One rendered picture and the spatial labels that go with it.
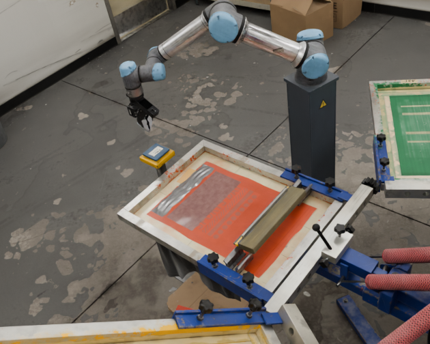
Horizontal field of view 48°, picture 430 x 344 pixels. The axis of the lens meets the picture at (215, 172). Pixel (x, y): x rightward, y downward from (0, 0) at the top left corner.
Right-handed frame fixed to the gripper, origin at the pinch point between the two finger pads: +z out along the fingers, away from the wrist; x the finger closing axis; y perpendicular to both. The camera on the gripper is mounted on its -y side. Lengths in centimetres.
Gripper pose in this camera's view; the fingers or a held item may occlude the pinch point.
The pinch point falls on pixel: (149, 130)
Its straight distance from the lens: 235.6
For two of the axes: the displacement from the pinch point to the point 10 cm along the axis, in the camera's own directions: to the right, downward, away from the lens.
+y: -7.6, -3.4, 5.5
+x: -6.3, 5.8, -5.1
